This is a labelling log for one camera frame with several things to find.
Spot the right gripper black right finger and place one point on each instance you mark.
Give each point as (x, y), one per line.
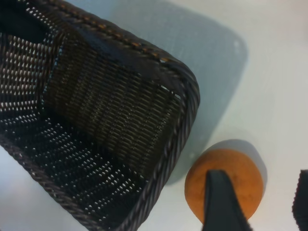
(302, 202)

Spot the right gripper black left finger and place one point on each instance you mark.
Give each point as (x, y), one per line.
(221, 204)

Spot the orange citrus fruit with knob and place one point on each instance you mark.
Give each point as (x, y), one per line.
(240, 173)

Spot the dark brown woven wicker basket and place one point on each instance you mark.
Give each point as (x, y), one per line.
(108, 108)

